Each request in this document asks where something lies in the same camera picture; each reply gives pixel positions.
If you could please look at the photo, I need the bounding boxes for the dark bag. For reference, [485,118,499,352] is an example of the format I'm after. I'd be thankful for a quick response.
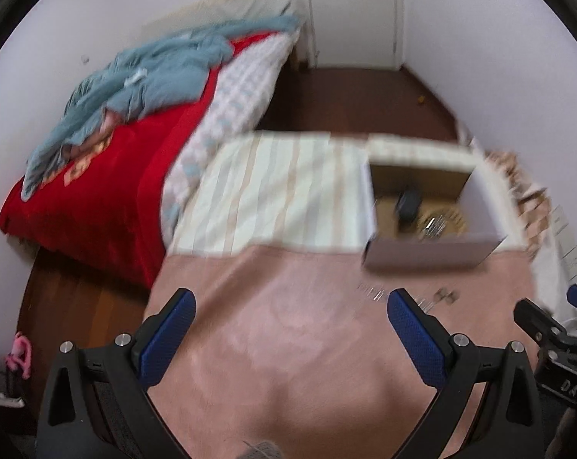
[0,354,37,437]

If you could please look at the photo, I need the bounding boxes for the pink toy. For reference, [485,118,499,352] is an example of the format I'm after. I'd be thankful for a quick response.
[5,332,34,379]

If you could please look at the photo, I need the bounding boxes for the white cardboard box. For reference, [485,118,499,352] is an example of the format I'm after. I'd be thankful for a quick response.
[362,136,528,271]

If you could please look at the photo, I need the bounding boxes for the silver jewelry pile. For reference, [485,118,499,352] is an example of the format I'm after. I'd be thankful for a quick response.
[415,213,455,241]

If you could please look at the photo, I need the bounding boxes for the blue-grey clothing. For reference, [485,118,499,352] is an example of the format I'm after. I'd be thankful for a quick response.
[21,15,301,202]

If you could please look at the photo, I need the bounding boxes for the red blanket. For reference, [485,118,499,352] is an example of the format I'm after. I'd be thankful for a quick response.
[0,31,280,291]

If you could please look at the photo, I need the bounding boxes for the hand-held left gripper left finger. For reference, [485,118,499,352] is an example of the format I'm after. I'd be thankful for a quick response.
[37,288,197,459]

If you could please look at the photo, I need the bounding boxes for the white door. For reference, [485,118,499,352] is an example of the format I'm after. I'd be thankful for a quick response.
[295,0,406,71]

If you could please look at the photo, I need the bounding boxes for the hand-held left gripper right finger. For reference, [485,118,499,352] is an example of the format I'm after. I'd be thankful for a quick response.
[387,288,548,459]

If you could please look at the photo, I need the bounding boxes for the silver hair pins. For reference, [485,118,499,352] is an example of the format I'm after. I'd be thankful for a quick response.
[356,284,390,303]

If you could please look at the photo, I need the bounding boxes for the pink cloth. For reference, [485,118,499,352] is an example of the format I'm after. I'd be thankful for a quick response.
[142,241,541,459]

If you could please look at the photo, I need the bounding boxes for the checkered white pillow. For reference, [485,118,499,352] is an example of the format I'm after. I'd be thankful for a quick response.
[161,33,295,246]

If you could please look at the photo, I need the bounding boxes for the striped cream cloth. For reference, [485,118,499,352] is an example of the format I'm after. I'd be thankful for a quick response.
[166,131,381,257]

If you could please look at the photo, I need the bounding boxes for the person's right forearm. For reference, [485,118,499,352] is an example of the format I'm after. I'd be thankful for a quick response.
[548,406,577,459]

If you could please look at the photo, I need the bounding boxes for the cream pillow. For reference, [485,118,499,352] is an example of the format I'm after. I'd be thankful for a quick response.
[142,0,302,35]

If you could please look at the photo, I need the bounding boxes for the black item in box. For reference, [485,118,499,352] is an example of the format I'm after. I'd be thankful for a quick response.
[396,190,421,225]

